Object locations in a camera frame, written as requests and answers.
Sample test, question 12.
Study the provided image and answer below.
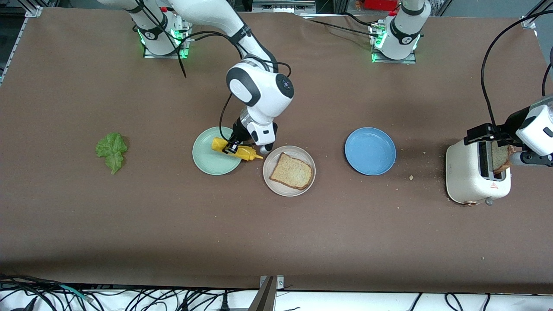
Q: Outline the yellow mustard squeeze bottle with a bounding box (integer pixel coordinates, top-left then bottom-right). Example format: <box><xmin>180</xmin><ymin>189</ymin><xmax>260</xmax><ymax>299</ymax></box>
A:
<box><xmin>211</xmin><ymin>137</ymin><xmax>264</xmax><ymax>162</ymax></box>

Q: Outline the brown bread slice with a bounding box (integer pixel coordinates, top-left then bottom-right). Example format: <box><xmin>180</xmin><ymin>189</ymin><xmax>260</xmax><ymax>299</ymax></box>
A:
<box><xmin>269</xmin><ymin>152</ymin><xmax>314</xmax><ymax>191</ymax></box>
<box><xmin>492</xmin><ymin>142</ymin><xmax>518</xmax><ymax>174</ymax></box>

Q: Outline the green lettuce leaf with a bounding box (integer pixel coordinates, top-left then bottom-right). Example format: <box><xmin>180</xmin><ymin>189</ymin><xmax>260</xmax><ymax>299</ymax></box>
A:
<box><xmin>95</xmin><ymin>132</ymin><xmax>129</xmax><ymax>175</ymax></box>

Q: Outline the mint green plate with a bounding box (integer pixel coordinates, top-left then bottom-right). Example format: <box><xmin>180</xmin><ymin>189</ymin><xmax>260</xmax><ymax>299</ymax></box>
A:
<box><xmin>192</xmin><ymin>126</ymin><xmax>245</xmax><ymax>176</ymax></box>

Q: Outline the beige plate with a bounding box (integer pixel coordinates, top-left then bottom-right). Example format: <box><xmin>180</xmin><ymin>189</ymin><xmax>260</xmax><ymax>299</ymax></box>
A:
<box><xmin>262</xmin><ymin>145</ymin><xmax>317</xmax><ymax>197</ymax></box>

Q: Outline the blue plate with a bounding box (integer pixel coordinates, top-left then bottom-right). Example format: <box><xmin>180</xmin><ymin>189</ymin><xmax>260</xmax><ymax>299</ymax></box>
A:
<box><xmin>344</xmin><ymin>127</ymin><xmax>397</xmax><ymax>176</ymax></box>

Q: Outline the white toaster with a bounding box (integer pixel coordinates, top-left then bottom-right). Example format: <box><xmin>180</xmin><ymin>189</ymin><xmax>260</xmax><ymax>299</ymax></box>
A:
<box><xmin>445</xmin><ymin>139</ymin><xmax>512</xmax><ymax>207</ymax></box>

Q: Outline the aluminium corner profile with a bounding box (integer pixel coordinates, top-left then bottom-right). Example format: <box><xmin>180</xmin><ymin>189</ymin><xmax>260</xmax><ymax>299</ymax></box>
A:
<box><xmin>521</xmin><ymin>0</ymin><xmax>553</xmax><ymax>30</ymax></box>

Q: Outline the grey metal beam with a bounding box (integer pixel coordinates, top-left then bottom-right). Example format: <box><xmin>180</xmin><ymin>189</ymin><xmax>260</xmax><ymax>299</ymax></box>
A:
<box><xmin>248</xmin><ymin>276</ymin><xmax>277</xmax><ymax>311</ymax></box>

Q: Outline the red box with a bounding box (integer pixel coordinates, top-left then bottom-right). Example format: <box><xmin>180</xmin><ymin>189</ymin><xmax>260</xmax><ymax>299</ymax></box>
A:
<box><xmin>356</xmin><ymin>0</ymin><xmax>400</xmax><ymax>11</ymax></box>

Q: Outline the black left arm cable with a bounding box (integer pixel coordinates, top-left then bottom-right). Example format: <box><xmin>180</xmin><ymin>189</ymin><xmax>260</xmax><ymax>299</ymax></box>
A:
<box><xmin>480</xmin><ymin>11</ymin><xmax>553</xmax><ymax>128</ymax></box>

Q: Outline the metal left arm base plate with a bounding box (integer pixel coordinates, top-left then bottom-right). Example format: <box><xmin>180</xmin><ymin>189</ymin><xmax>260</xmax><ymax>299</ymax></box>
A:
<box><xmin>371</xmin><ymin>24</ymin><xmax>417</xmax><ymax>64</ymax></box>

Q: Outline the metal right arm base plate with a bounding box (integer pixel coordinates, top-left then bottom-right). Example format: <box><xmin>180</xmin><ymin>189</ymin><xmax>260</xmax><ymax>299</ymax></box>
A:
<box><xmin>143</xmin><ymin>17</ymin><xmax>191</xmax><ymax>59</ymax></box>

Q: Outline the aluminium frame crossbar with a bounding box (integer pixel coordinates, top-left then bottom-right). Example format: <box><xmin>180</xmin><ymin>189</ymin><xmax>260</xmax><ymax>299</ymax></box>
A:
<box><xmin>252</xmin><ymin>0</ymin><xmax>317</xmax><ymax>13</ymax></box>

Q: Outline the silver table edge bracket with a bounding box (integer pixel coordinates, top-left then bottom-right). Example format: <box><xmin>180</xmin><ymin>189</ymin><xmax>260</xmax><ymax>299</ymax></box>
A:
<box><xmin>259</xmin><ymin>275</ymin><xmax>285</xmax><ymax>291</ymax></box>

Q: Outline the black base cable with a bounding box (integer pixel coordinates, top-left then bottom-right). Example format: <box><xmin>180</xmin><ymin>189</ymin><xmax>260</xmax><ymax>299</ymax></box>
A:
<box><xmin>298</xmin><ymin>12</ymin><xmax>381</xmax><ymax>38</ymax></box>

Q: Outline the looped black floor cable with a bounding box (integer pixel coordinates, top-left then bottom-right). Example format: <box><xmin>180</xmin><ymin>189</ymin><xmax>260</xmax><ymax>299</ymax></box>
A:
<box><xmin>445</xmin><ymin>293</ymin><xmax>465</xmax><ymax>311</ymax></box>

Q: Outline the teal cable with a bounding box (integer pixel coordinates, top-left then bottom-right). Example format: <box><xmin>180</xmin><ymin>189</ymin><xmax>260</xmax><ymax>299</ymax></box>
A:
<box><xmin>60</xmin><ymin>284</ymin><xmax>93</xmax><ymax>301</ymax></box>

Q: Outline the black cable tangle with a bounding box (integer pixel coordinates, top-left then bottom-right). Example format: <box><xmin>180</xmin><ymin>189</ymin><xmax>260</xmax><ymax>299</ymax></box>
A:
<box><xmin>0</xmin><ymin>273</ymin><xmax>260</xmax><ymax>311</ymax></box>

